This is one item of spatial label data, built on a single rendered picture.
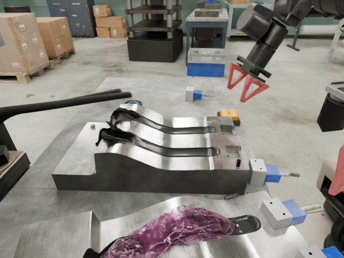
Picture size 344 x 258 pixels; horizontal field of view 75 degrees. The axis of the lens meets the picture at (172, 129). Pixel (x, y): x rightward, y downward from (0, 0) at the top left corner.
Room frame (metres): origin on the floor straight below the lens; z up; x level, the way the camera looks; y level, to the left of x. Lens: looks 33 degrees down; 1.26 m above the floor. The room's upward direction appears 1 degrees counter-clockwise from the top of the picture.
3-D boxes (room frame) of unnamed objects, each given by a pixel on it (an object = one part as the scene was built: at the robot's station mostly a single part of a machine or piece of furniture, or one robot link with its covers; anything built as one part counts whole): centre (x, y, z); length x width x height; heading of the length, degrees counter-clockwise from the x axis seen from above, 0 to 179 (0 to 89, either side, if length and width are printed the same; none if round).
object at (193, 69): (3.76, -0.59, 0.11); 0.61 x 0.41 x 0.22; 79
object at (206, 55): (3.76, -0.59, 0.28); 0.61 x 0.41 x 0.15; 79
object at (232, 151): (0.47, -0.17, 0.87); 0.05 x 0.05 x 0.04; 87
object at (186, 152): (0.53, 0.04, 0.92); 0.35 x 0.16 x 0.09; 87
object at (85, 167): (0.54, 0.06, 0.87); 0.50 x 0.26 x 0.14; 87
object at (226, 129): (0.58, -0.17, 0.87); 0.05 x 0.05 x 0.04; 87
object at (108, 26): (7.13, 1.71, 0.42); 0.86 x 0.33 x 0.83; 79
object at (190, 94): (0.98, -0.13, 0.83); 0.13 x 0.05 x 0.05; 78
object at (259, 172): (0.45, -0.28, 0.83); 0.13 x 0.05 x 0.05; 83
